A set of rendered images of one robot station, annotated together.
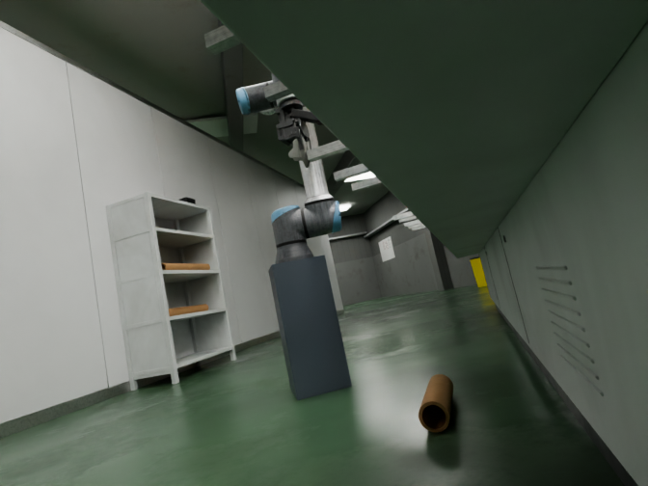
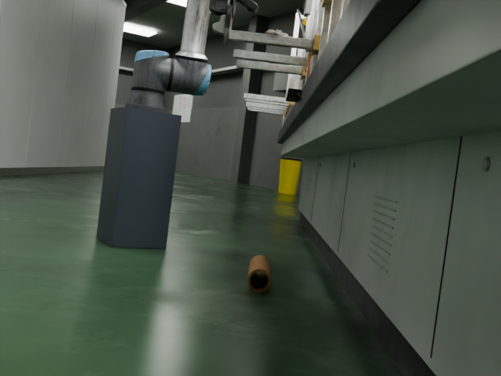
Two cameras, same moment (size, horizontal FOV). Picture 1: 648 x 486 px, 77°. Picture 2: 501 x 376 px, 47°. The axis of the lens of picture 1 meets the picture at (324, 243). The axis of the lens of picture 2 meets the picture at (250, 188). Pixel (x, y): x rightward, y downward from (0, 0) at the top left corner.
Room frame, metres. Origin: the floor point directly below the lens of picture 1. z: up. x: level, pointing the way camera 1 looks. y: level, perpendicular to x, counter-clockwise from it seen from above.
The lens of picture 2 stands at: (-0.66, 0.44, 0.43)
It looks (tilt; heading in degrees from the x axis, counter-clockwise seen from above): 2 degrees down; 343
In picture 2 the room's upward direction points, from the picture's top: 7 degrees clockwise
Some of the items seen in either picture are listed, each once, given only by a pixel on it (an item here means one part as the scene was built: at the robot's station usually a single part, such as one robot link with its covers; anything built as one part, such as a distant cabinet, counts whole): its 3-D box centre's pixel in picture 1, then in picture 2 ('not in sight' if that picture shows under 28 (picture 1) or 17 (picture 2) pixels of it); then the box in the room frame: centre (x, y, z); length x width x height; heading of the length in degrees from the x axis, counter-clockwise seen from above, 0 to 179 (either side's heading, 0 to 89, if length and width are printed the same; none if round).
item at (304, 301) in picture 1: (307, 324); (138, 177); (1.98, 0.16, 0.30); 0.25 x 0.25 x 0.60; 13
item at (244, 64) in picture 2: (402, 174); (288, 70); (1.64, -0.37, 0.84); 0.44 x 0.03 x 0.04; 72
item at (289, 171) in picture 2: (481, 271); (288, 176); (8.23, -2.97, 0.29); 0.36 x 0.36 x 0.59
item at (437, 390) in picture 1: (437, 399); (259, 272); (1.29, -0.24, 0.04); 0.30 x 0.08 x 0.08; 162
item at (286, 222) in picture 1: (289, 225); (152, 70); (1.98, 0.15, 0.79); 0.17 x 0.15 x 0.18; 88
